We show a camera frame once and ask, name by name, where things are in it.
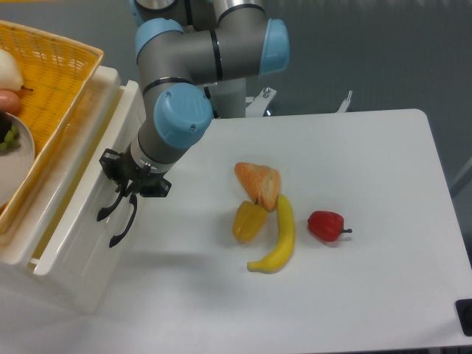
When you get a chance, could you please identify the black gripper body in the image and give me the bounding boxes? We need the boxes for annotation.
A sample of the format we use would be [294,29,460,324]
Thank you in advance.
[99,148,172,198]

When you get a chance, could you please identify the black top drawer handle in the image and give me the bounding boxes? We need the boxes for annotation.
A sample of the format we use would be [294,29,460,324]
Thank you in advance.
[97,204,119,222]

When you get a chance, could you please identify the black drawer handle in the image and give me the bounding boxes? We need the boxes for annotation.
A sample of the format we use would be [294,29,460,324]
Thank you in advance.
[97,204,119,222]
[108,195,139,249]

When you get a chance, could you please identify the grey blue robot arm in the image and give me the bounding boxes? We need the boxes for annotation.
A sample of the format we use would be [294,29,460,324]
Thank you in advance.
[100,1,290,203]

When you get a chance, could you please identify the white drawer cabinet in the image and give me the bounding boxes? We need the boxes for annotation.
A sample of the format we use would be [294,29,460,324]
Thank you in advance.
[1,66,123,302]

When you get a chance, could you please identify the white bowl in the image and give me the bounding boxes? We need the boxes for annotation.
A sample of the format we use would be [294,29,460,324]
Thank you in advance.
[1,114,35,207]

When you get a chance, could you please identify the green grapes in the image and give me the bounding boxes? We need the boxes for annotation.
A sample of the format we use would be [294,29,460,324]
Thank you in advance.
[0,125,21,151]

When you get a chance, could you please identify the yellow woven basket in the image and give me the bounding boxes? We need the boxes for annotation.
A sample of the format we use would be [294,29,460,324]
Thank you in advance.
[1,20,104,232]

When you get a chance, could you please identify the yellow bell pepper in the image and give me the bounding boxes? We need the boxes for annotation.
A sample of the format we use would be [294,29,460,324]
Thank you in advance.
[232,201,268,243]

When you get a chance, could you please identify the orange bread piece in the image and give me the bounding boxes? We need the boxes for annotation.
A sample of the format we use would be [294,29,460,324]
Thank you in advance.
[234,162,281,212]

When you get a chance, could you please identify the pink sausage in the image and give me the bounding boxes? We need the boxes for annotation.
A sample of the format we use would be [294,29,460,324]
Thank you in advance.
[0,90,21,114]

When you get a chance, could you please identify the white pear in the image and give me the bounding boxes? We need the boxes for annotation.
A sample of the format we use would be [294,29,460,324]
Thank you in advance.
[0,49,33,92]

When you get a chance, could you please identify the yellow banana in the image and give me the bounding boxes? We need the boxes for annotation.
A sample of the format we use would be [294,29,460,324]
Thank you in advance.
[246,195,296,274]

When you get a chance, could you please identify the red bell pepper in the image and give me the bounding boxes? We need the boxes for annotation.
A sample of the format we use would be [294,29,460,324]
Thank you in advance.
[308,211,353,243]

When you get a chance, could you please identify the black table corner device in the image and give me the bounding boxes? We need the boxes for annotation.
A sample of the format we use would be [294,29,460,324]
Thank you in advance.
[455,299,472,337]

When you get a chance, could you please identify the black lower drawer handle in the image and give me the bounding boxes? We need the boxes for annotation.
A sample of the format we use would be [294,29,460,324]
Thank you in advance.
[108,195,139,249]

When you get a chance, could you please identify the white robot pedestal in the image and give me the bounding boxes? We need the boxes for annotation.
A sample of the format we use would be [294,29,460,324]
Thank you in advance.
[204,78,246,119]

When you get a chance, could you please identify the white table mounting bracket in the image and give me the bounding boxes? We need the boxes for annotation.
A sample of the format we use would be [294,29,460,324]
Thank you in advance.
[246,87,353,118]

